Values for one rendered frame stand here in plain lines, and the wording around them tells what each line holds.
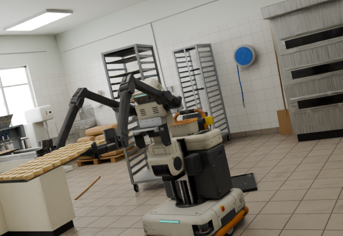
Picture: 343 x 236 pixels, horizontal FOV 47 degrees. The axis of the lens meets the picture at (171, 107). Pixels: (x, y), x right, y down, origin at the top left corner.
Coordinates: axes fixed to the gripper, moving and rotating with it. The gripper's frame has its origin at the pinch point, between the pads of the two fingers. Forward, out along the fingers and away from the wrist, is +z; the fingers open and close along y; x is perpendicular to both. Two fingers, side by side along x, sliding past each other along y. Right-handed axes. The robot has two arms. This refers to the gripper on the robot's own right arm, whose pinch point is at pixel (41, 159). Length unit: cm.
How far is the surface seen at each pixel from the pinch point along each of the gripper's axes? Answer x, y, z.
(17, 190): -70, -48, -174
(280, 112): 310, -89, -380
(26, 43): -103, 166, -661
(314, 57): 331, -7, -271
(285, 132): 306, -122, -375
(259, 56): 312, 11, -420
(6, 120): -74, 24, -227
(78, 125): -47, -39, -667
